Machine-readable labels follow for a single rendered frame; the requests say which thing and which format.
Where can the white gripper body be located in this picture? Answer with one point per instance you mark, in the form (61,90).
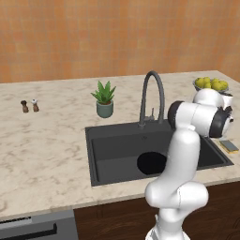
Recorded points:
(229,101)

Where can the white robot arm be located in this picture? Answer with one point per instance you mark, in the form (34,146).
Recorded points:
(182,162)

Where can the yellow sponge with grey top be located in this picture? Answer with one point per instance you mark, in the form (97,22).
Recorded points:
(229,146)

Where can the dark grey sink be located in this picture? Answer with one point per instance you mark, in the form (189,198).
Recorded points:
(118,150)

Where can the yellow lemon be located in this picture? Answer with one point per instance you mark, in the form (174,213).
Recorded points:
(223,84)
(215,81)
(206,80)
(199,82)
(216,86)

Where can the pale grey fruit bowl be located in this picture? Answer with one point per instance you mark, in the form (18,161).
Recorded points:
(196,86)

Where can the dark grey arched tap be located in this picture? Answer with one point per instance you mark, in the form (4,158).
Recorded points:
(161,90)

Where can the grey tap lever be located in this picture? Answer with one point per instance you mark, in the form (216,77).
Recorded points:
(152,114)

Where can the green plant in grey pot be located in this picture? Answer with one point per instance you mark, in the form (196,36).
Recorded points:
(104,101)

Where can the dark brown cupboard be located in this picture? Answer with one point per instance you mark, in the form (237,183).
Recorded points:
(115,220)

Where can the brown shaker with white top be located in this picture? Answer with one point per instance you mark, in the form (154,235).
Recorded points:
(35,106)

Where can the grey dishwasher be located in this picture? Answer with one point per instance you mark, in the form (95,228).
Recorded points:
(47,223)

